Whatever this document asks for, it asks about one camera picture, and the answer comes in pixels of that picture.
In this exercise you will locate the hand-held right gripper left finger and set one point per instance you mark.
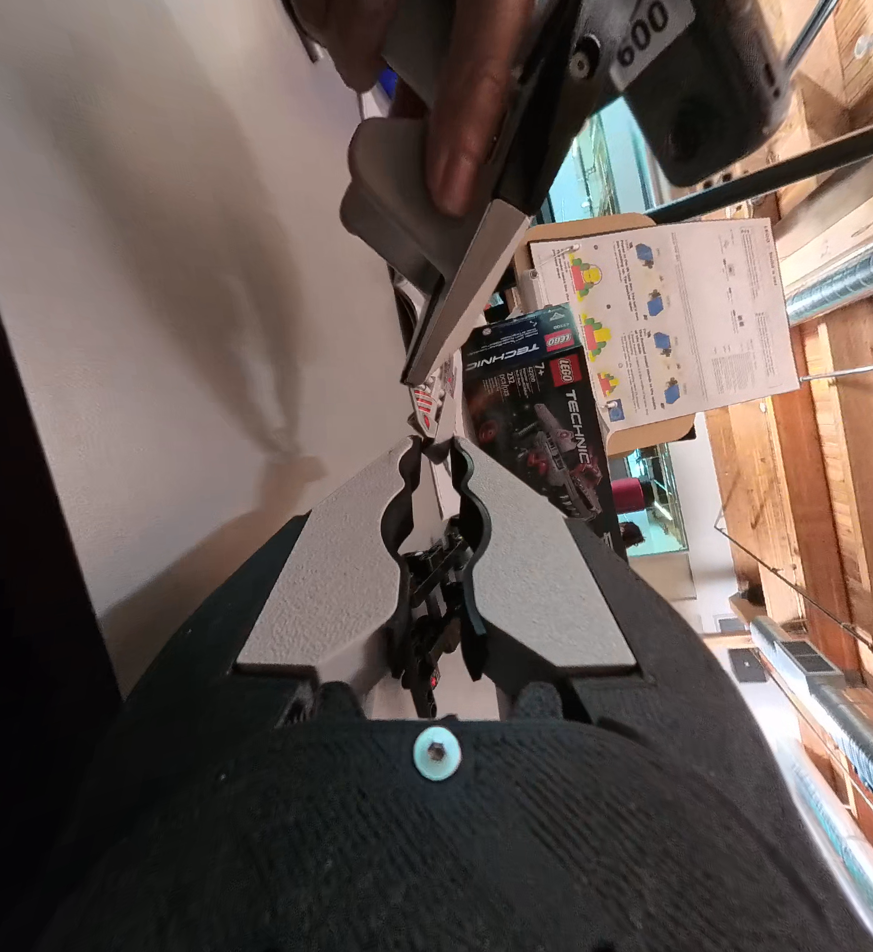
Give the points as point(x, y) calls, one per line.
point(317, 587)

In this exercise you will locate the printed instruction sheet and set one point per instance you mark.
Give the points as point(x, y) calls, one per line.
point(704, 320)

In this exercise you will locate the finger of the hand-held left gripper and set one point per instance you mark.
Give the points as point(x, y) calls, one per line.
point(466, 282)
point(391, 193)

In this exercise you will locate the black toy box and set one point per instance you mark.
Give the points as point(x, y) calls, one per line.
point(525, 387)

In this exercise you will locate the grey red-striped toy piece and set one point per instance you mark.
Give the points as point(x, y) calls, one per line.
point(427, 409)

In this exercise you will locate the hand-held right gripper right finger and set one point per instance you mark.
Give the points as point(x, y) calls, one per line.
point(548, 587)

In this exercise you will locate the silver ventilation duct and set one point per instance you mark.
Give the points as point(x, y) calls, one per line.
point(853, 279)
point(853, 736)

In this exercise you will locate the grey red toy vehicle model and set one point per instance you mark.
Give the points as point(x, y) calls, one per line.
point(429, 595)

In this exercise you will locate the black rod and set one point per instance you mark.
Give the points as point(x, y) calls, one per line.
point(778, 169)

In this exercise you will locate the person's left hand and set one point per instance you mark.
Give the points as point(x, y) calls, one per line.
point(473, 111)

